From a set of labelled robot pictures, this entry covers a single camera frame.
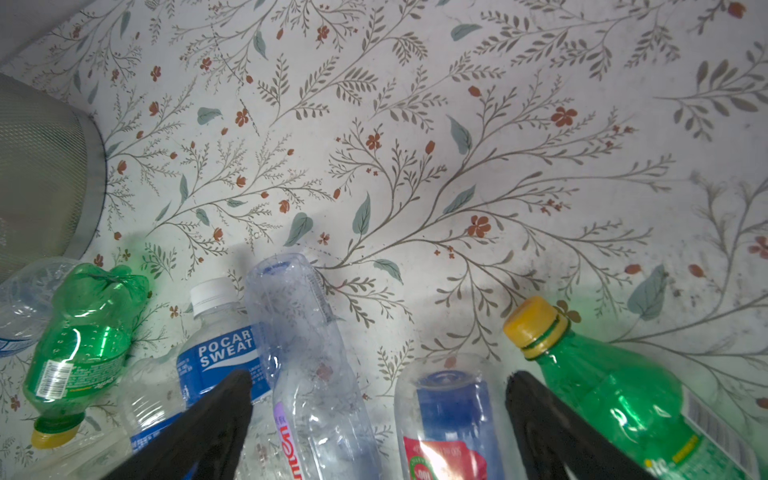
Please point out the green bottle yellow cap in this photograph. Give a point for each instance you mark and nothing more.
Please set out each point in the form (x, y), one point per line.
(83, 348)

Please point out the clear bottle pink label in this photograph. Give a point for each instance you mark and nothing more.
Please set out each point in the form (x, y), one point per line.
(323, 427)

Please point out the Pocari bottle white cap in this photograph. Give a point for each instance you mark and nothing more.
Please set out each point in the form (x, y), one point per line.
(224, 343)

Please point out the clear bottle blue label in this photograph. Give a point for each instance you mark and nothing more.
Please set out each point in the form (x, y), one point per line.
(26, 302)

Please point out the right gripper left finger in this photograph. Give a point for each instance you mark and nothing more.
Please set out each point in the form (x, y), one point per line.
(204, 443)

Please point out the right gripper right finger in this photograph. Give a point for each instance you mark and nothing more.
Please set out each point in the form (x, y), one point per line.
(555, 442)

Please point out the blue bottle red label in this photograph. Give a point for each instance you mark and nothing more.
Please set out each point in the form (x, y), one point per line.
(452, 423)

